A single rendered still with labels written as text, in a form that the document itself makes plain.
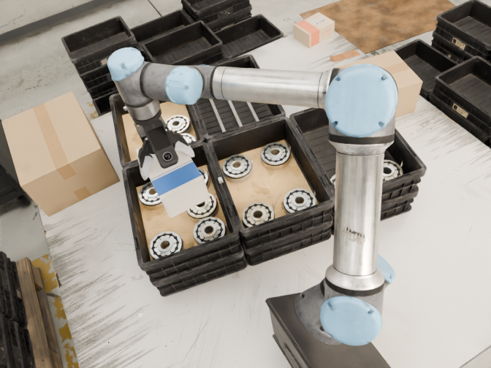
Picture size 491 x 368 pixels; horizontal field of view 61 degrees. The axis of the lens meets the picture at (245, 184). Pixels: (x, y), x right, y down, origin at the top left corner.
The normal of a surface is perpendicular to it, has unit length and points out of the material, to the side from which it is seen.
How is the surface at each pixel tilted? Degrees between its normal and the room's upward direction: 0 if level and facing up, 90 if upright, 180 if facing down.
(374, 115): 46
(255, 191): 0
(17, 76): 0
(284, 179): 0
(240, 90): 74
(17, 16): 90
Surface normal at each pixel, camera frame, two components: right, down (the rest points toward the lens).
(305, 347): 0.51, -0.75
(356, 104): -0.35, 0.13
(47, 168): -0.12, -0.60
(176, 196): 0.47, 0.67
